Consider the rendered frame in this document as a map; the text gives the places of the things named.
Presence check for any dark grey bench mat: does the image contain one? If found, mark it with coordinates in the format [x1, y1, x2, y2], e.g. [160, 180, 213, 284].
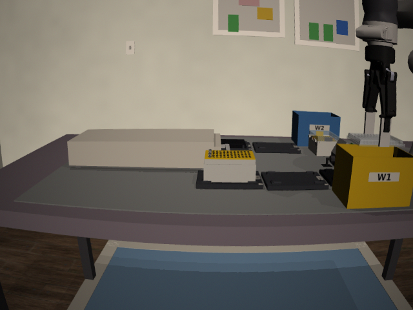
[14, 137, 413, 215]

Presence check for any yellow open-top bin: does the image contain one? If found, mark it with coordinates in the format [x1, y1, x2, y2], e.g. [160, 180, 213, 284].
[332, 144, 413, 209]

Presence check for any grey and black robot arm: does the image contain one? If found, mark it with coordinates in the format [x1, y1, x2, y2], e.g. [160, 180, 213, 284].
[356, 0, 413, 48]

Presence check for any blue open-top bin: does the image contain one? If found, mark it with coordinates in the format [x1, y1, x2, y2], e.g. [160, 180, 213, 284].
[291, 110, 341, 147]

